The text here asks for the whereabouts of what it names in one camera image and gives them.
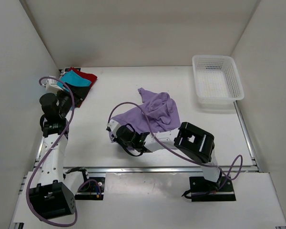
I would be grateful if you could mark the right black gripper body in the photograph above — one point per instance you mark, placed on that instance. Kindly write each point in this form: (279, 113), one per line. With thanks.
(124, 143)

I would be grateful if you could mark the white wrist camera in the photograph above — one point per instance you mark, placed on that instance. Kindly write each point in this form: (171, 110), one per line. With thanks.
(112, 127)
(51, 86)

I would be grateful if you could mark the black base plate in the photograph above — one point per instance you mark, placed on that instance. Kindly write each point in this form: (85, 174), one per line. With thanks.
(94, 190)
(202, 190)

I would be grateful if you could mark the red t-shirt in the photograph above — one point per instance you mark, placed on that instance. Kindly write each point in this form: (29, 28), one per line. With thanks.
(88, 76)

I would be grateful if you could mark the lavender t-shirt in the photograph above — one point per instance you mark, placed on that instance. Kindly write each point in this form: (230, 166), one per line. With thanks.
(158, 110)

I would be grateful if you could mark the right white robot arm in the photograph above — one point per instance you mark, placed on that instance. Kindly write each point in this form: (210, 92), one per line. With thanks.
(196, 143)

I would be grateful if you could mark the teal t-shirt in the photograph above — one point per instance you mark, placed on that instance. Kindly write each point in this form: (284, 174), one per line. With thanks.
(74, 79)

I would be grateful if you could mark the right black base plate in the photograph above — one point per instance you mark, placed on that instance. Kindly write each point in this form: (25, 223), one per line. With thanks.
(202, 190)

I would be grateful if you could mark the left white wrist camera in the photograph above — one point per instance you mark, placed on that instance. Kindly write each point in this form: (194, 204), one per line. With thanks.
(51, 86)

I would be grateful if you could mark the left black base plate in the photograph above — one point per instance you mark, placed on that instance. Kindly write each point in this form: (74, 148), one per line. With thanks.
(94, 190)

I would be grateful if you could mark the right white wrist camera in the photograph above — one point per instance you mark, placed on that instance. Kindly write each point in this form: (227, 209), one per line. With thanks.
(112, 127)

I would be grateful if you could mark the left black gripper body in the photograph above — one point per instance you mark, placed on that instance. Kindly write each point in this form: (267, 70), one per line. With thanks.
(66, 102)

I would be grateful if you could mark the white plastic laundry basket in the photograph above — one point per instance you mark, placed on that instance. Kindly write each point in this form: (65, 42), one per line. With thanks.
(217, 81)

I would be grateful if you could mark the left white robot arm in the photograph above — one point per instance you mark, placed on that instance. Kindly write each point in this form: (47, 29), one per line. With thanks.
(54, 194)

